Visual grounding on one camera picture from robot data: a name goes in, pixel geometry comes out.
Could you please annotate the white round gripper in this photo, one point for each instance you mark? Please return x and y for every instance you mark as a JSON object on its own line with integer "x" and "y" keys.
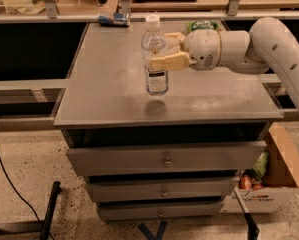
{"x": 202, "y": 49}

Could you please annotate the clear blue plastic bottle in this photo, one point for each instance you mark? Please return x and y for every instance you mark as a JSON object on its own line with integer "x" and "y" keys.
{"x": 153, "y": 44}

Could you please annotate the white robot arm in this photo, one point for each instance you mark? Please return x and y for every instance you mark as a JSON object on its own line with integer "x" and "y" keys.
{"x": 269, "y": 44}

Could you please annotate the green snack bag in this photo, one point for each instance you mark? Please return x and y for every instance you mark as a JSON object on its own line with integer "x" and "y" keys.
{"x": 202, "y": 25}

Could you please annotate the blue soda can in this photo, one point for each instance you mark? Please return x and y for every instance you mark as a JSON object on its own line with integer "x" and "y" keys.
{"x": 115, "y": 20}

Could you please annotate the grey drawer cabinet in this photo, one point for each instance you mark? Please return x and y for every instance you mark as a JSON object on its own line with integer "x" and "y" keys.
{"x": 106, "y": 104}

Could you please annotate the top grey drawer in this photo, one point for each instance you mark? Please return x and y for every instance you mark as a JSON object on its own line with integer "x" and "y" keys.
{"x": 165, "y": 158}

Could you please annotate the grey drawer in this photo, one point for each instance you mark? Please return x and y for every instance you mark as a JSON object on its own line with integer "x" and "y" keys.
{"x": 161, "y": 189}
{"x": 157, "y": 211}
{"x": 165, "y": 158}

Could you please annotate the middle grey drawer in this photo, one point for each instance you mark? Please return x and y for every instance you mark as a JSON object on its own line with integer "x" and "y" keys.
{"x": 161, "y": 189}

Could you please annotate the green bag in box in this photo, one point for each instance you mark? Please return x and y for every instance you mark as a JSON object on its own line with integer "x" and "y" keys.
{"x": 259, "y": 167}

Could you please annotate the red snack packs in box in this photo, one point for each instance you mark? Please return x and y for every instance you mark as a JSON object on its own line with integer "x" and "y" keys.
{"x": 249, "y": 183}

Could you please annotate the cardboard box with snacks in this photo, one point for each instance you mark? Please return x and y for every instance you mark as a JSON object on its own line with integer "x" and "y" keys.
{"x": 281, "y": 180}

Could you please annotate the bottom grey drawer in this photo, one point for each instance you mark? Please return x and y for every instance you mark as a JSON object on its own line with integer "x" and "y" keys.
{"x": 157, "y": 211}

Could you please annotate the black bar by box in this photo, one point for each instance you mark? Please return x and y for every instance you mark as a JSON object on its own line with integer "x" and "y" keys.
{"x": 253, "y": 230}

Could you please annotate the black metal floor stand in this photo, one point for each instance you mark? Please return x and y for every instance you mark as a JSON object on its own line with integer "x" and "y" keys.
{"x": 42, "y": 227}

